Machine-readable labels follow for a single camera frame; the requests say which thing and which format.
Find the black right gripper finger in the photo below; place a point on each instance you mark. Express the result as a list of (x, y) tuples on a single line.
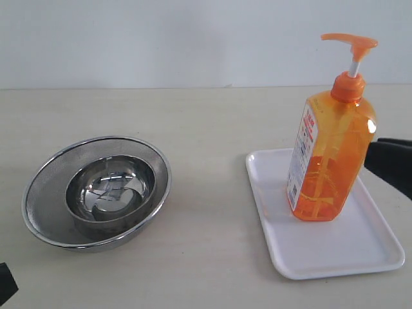
[(393, 165), (393, 142)]

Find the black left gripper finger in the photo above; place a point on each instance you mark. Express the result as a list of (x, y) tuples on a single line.
[(8, 286)]

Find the orange pump soap bottle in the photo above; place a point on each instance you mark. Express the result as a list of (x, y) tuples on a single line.
[(334, 133)]

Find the large steel mesh bowl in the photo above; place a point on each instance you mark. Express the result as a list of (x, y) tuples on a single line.
[(44, 207)]

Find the small shiny steel bowl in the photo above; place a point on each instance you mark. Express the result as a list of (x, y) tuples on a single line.
[(111, 195)]

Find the white rectangular plastic tray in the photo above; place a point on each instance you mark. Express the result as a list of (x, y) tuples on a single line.
[(358, 241)]

